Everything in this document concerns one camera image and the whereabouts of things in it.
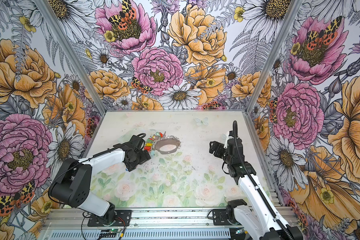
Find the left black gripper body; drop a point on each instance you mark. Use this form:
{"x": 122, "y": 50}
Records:
{"x": 138, "y": 159}

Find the left aluminium corner post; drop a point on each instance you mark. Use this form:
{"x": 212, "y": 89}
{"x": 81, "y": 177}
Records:
{"x": 58, "y": 31}

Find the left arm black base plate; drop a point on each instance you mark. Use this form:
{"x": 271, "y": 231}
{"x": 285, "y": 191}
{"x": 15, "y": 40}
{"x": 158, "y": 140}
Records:
{"x": 119, "y": 218}

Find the right aluminium corner post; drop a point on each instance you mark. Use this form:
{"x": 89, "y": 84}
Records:
{"x": 279, "y": 40}

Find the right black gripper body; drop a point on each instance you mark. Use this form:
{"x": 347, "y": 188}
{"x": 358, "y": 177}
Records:
{"x": 230, "y": 159}

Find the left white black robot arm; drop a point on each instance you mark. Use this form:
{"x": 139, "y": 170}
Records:
{"x": 71, "y": 185}

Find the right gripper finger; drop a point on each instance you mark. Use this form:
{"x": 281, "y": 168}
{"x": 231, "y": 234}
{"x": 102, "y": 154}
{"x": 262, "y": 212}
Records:
{"x": 220, "y": 154}
{"x": 217, "y": 147}

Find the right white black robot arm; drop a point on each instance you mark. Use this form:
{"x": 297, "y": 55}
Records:
{"x": 258, "y": 216}

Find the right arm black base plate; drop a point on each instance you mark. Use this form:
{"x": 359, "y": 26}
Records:
{"x": 220, "y": 217}

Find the aluminium corner post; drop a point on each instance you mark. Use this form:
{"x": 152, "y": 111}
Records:
{"x": 58, "y": 31}
{"x": 279, "y": 40}

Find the aluminium front rail frame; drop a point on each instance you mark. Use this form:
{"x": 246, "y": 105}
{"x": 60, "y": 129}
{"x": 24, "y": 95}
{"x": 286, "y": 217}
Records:
{"x": 148, "y": 224}

